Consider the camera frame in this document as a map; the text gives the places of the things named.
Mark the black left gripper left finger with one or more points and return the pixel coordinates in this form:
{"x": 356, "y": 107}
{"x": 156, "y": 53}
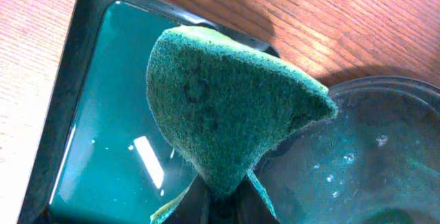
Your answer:
{"x": 194, "y": 207}

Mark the round black tray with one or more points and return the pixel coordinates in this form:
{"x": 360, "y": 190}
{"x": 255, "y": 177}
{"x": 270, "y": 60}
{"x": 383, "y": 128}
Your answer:
{"x": 376, "y": 162}

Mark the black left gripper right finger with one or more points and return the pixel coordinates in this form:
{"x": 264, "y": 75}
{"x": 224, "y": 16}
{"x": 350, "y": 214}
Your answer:
{"x": 250, "y": 207}

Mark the green scrubbing sponge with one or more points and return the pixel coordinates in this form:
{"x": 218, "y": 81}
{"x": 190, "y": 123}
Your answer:
{"x": 222, "y": 105}

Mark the rectangular black water tray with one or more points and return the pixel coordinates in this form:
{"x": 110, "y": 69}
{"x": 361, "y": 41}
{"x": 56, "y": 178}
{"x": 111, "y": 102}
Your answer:
{"x": 101, "y": 157}

